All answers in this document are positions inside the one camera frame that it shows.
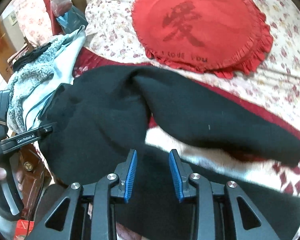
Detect black garment on jacket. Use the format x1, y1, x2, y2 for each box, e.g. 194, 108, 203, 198
12, 42, 51, 72

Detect floral beige quilt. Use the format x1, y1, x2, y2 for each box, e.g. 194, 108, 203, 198
85, 0, 300, 131

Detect red heart-shaped pillow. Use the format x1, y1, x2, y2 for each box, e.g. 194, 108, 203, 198
132, 0, 273, 79

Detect person's left hand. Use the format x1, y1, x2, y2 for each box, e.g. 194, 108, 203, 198
0, 152, 24, 193

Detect teal plastic bag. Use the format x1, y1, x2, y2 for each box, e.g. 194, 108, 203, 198
56, 6, 88, 34

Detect red and white blanket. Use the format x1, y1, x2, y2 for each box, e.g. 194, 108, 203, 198
73, 48, 300, 197

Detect blue charging cable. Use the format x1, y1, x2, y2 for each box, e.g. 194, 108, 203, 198
25, 89, 58, 131

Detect light blue fleece jacket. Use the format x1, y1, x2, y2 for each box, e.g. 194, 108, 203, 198
7, 25, 86, 133

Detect red hanging cloth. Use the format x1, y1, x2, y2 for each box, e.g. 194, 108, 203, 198
43, 0, 63, 35

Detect black pants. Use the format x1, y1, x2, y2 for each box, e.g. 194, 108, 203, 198
39, 66, 300, 239

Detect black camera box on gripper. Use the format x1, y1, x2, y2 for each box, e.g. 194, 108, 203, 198
0, 89, 10, 141

